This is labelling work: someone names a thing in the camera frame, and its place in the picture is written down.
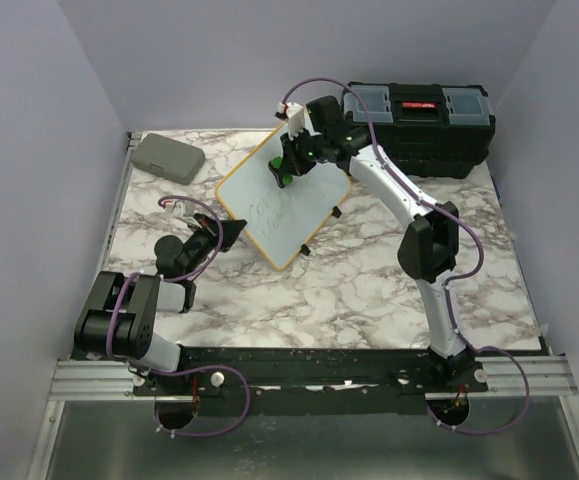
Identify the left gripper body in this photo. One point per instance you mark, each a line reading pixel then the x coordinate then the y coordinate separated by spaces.
pixel 203 243

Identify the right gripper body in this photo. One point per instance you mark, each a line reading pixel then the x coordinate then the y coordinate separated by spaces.
pixel 303 152

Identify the green whiteboard eraser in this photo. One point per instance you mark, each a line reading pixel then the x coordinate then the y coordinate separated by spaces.
pixel 277 163

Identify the yellow framed whiteboard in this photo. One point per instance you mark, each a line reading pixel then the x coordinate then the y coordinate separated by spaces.
pixel 280 221

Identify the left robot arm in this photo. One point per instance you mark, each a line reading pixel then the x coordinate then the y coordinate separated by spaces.
pixel 118 317

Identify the black whiteboard stand foot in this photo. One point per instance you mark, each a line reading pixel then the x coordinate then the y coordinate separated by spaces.
pixel 336 211

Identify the grey plastic case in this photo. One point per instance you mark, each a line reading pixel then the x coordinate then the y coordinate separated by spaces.
pixel 168 158

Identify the black plastic toolbox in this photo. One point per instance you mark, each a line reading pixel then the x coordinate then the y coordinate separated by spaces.
pixel 427 130

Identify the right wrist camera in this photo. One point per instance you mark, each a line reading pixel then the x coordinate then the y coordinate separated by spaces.
pixel 293 114

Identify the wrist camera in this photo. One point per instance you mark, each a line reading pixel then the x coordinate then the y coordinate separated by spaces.
pixel 293 114
pixel 181 210

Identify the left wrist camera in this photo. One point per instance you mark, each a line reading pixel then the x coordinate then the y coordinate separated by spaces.
pixel 181 210

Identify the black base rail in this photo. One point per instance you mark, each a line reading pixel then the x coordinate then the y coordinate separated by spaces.
pixel 284 382

